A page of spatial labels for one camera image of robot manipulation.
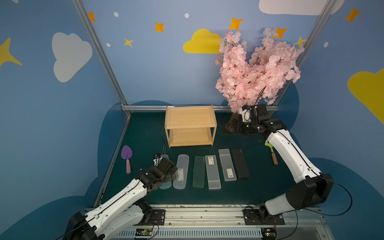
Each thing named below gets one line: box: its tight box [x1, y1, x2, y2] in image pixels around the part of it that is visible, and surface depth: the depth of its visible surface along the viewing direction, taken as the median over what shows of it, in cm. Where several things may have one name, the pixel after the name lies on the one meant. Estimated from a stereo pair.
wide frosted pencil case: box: [205, 155, 222, 190], surface depth 90 cm
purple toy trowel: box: [121, 145, 133, 174], surface depth 100 cm
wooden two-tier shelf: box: [164, 104, 218, 148], surface depth 95 cm
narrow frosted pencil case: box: [218, 148, 237, 182], surface depth 94 cm
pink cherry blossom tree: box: [215, 28, 305, 113], surface depth 69 cm
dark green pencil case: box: [192, 155, 205, 188], surface depth 90 cm
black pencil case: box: [231, 148, 250, 178], surface depth 94 cm
